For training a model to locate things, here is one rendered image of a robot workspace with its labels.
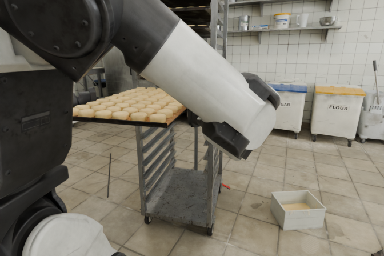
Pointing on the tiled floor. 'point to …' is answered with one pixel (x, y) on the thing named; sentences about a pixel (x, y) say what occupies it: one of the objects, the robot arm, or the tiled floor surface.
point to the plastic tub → (297, 210)
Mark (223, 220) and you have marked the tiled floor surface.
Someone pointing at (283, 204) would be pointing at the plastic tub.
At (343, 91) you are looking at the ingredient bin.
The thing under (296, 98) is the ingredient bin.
